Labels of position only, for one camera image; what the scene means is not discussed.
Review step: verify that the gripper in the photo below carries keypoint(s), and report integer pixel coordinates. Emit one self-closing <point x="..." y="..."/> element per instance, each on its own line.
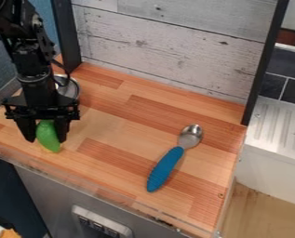
<point x="41" y="99"/>

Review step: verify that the green toy corn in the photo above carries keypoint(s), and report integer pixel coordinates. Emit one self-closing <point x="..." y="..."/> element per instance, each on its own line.
<point x="47" y="136"/>

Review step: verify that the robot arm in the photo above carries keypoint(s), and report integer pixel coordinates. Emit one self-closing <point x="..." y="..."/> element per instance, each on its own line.
<point x="27" y="46"/>

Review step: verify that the silver pot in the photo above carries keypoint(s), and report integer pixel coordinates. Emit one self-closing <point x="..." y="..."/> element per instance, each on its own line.
<point x="67" y="87"/>

